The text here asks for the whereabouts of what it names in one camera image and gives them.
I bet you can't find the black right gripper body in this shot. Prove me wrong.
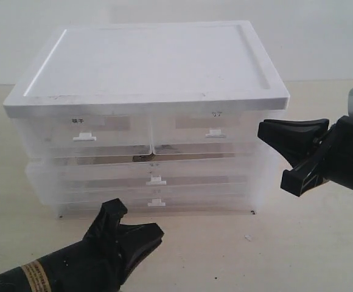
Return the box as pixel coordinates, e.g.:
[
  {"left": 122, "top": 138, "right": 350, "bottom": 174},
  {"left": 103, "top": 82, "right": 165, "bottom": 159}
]
[{"left": 315, "top": 116, "right": 353, "bottom": 190}]

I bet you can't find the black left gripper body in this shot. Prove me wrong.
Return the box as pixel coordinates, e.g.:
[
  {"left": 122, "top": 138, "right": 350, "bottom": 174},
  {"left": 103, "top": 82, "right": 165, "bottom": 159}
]
[{"left": 44, "top": 237, "right": 125, "bottom": 291}]

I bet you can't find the translucent drawer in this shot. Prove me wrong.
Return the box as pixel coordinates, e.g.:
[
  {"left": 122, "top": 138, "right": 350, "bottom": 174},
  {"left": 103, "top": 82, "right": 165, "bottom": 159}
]
[
  {"left": 39, "top": 184, "right": 258, "bottom": 214},
  {"left": 26, "top": 157, "right": 254, "bottom": 192},
  {"left": 152, "top": 111, "right": 264, "bottom": 155},
  {"left": 15, "top": 116, "right": 152, "bottom": 158}
]

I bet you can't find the key bunch with blue fob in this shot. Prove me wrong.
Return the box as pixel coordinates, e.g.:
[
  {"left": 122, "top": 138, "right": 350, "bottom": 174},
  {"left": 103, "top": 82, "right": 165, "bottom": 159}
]
[{"left": 132, "top": 154, "right": 153, "bottom": 162}]

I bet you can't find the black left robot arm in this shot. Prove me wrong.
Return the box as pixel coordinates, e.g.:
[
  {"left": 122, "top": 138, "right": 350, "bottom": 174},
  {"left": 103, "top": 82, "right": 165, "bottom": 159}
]
[{"left": 0, "top": 199, "right": 164, "bottom": 291}]

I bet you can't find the white plastic drawer cabinet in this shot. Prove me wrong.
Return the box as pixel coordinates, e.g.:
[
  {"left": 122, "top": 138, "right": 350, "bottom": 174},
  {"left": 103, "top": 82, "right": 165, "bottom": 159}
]
[{"left": 3, "top": 21, "right": 290, "bottom": 215}]

